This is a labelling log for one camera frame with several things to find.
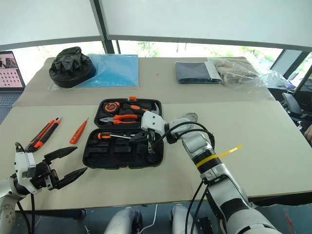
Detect silver right robot leg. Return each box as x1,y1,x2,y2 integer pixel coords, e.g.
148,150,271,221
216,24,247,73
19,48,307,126
170,203,203,234

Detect clear tape roll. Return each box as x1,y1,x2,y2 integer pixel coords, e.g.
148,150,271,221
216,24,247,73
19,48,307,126
182,112,199,123

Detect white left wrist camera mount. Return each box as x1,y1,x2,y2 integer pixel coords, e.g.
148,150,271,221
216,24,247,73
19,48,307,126
14,150,38,190

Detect clear bag with beige items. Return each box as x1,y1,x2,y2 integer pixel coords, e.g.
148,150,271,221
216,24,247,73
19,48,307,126
207,57,291,95

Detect orange black handled hammer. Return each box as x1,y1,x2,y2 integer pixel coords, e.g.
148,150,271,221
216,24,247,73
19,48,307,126
122,101,162,117

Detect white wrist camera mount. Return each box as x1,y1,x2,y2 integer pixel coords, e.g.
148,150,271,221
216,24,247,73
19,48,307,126
140,111,164,135
14,150,38,190

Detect open laptop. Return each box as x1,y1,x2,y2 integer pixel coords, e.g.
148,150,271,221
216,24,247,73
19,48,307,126
0,50,26,122

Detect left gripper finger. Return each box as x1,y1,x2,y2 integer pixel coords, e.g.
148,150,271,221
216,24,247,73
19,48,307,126
56,167,89,190
43,146,78,161

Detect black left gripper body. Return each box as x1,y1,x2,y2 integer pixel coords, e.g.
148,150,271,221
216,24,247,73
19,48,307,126
30,158,60,192

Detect orange handled pliers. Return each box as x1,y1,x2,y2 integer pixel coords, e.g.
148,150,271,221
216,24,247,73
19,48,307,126
99,114,139,126

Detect orange black tape measure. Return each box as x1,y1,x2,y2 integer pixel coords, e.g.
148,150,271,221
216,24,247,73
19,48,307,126
102,101,122,114

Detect thin white cable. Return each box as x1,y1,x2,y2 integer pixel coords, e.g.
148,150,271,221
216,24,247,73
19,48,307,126
84,203,159,234

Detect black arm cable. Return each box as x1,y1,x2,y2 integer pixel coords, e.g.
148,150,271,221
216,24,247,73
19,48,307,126
156,121,216,234
15,192,36,234

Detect dark window frame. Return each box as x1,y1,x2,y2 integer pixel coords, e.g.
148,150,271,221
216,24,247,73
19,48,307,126
0,0,312,58

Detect black plastic tool case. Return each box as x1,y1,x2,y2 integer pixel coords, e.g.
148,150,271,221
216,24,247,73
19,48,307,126
82,98,164,170

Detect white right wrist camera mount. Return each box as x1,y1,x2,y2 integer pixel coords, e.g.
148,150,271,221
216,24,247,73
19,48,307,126
140,111,164,135

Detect orange handled screwdriver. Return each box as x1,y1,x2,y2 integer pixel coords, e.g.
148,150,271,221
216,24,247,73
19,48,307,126
97,131,133,140

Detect black fabric bag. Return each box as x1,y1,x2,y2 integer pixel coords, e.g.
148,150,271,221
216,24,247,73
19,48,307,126
48,46,97,89

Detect blue plastic sheet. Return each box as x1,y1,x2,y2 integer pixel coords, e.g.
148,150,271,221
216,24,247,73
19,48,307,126
47,53,142,92

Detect silver robot leg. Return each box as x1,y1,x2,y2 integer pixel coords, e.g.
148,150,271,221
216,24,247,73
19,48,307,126
170,203,203,234
104,207,142,234

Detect yellow zip tie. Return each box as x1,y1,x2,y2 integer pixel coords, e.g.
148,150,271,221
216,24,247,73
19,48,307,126
195,145,243,169

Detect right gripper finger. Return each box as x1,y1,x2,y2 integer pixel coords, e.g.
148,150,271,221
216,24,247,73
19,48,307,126
130,132,148,144
146,136,156,155

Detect orange black utility knife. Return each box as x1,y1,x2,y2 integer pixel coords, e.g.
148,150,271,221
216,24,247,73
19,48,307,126
24,117,63,153

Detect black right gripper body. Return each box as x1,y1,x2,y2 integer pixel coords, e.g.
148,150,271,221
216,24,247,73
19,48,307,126
143,128,163,149

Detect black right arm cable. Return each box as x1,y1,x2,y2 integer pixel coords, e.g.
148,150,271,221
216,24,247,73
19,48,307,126
156,121,216,234

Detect folded grey cloth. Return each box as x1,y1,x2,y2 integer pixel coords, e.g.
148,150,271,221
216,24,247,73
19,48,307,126
175,61,223,85

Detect black office chair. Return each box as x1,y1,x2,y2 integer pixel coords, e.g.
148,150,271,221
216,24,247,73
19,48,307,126
281,51,312,128

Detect silver left robot leg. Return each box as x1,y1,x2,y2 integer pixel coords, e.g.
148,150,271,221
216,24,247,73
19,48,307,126
104,207,142,234

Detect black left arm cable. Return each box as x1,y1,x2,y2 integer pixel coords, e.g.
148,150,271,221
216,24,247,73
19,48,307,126
15,192,36,234

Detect orange tester pen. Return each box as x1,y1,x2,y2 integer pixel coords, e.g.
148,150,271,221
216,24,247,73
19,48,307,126
69,117,90,145

